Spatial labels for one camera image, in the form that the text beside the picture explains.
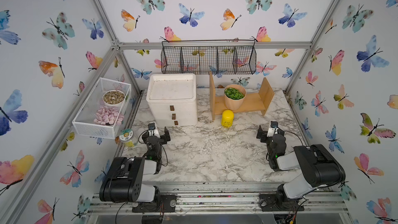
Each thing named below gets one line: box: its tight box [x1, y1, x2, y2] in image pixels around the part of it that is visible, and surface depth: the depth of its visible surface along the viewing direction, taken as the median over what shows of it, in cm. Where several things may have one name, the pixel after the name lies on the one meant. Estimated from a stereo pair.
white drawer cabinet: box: [146, 73, 198, 128], surface depth 90 cm
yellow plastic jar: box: [220, 109, 235, 129], surface depth 97 cm
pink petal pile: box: [93, 105, 124, 126], surface depth 65 cm
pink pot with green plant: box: [223, 84, 247, 111], surface depth 95 cm
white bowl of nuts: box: [102, 89, 126, 107], surface depth 73 cm
